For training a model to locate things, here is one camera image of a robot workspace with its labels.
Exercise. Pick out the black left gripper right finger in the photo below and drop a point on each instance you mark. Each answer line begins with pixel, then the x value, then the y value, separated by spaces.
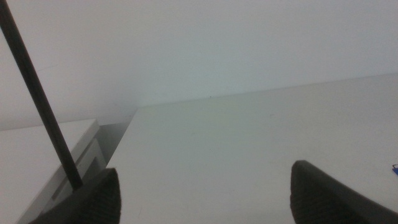
pixel 317 202

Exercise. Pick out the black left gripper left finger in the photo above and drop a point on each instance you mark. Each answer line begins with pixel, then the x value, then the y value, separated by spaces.
pixel 96 202

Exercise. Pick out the blue rectangular mat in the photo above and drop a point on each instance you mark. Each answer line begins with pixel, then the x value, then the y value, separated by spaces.
pixel 396 170

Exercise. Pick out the white side cabinet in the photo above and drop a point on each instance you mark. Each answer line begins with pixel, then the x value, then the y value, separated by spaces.
pixel 25 161

